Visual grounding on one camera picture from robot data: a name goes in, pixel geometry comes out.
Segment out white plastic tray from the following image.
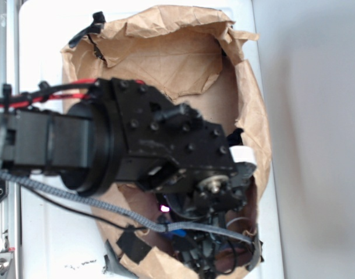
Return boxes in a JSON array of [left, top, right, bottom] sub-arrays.
[[19, 1, 285, 278]]

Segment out brown paper bag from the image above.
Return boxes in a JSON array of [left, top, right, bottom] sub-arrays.
[[61, 5, 272, 278]]

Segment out thin black wire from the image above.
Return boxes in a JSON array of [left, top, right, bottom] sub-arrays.
[[20, 185, 239, 276]]

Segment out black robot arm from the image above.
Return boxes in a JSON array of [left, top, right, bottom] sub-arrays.
[[0, 78, 257, 220]]

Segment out gray braided cable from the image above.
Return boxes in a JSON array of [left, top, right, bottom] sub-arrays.
[[0, 170, 261, 273]]

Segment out black tape patch bottom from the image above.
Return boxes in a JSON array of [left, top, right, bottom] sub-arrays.
[[116, 232, 151, 264]]

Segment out black tape strip top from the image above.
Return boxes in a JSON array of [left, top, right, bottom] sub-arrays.
[[68, 11, 107, 48]]

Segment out aluminum frame rail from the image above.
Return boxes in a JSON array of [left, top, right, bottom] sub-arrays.
[[0, 1, 23, 278]]

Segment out silver key ring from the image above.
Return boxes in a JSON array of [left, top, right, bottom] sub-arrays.
[[226, 217, 254, 230]]

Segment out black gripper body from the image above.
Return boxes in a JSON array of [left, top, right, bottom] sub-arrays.
[[119, 101, 258, 221]]

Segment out navy blue twisted rope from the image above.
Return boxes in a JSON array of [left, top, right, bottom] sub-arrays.
[[226, 127, 244, 147]]

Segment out red and black wires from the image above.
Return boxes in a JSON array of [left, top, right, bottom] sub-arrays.
[[0, 78, 100, 108]]

